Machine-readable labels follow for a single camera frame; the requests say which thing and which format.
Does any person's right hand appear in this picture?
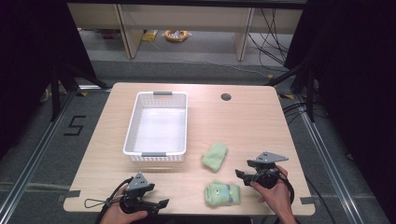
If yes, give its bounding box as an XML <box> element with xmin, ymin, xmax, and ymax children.
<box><xmin>250</xmin><ymin>166</ymin><xmax>292</xmax><ymax>216</ymax></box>

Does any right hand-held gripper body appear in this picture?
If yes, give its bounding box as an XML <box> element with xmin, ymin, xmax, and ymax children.
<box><xmin>252</xmin><ymin>151</ymin><xmax>290</xmax><ymax>189</ymax></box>

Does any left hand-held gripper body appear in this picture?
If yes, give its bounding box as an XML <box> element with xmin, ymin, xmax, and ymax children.
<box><xmin>120</xmin><ymin>172</ymin><xmax>156</xmax><ymax>216</ymax></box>

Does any plain light green sock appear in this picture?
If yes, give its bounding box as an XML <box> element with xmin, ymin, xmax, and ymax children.
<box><xmin>201</xmin><ymin>142</ymin><xmax>229</xmax><ymax>173</ymax></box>

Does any white perforated plastic basket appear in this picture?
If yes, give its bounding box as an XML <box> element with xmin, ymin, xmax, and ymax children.
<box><xmin>122</xmin><ymin>91</ymin><xmax>189</xmax><ymax>163</ymax></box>

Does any black curtain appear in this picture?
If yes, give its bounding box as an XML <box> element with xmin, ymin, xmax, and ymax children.
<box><xmin>283</xmin><ymin>0</ymin><xmax>396</xmax><ymax>218</ymax></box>
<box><xmin>0</xmin><ymin>0</ymin><xmax>96</xmax><ymax>158</ymax></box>

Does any silver metal floor rail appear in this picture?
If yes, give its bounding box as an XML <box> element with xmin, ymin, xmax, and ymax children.
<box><xmin>293</xmin><ymin>94</ymin><xmax>366</xmax><ymax>224</ymax></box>
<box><xmin>0</xmin><ymin>90</ymin><xmax>78</xmax><ymax>217</ymax></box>

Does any black metal stand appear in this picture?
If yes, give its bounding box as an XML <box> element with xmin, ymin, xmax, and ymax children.
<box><xmin>264</xmin><ymin>59</ymin><xmax>316</xmax><ymax>123</ymax></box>
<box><xmin>49</xmin><ymin>55</ymin><xmax>110</xmax><ymax>122</ymax></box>

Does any yellow packet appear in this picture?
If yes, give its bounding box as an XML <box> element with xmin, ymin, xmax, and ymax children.
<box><xmin>141</xmin><ymin>29</ymin><xmax>159</xmax><ymax>43</ymax></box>

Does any person's left hand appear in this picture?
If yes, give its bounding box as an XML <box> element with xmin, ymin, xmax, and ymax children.
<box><xmin>99</xmin><ymin>186</ymin><xmax>149</xmax><ymax>224</ymax></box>

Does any light wooden desk frame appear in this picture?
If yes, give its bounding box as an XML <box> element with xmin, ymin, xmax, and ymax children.
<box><xmin>66</xmin><ymin>3</ymin><xmax>304</xmax><ymax>62</ymax></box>

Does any green sock with blue patch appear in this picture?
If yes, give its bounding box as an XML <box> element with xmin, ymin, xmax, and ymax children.
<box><xmin>204</xmin><ymin>180</ymin><xmax>241</xmax><ymax>207</ymax></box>

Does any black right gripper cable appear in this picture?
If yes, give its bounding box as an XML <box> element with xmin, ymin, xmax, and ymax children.
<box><xmin>277</xmin><ymin>169</ymin><xmax>296</xmax><ymax>206</ymax></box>

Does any black floor cables bundle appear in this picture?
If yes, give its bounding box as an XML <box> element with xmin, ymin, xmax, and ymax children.
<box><xmin>247</xmin><ymin>8</ymin><xmax>291</xmax><ymax>67</ymax></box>

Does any thin wire loop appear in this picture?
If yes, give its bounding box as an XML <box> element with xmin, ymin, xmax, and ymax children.
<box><xmin>84</xmin><ymin>198</ymin><xmax>110</xmax><ymax>209</ymax></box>

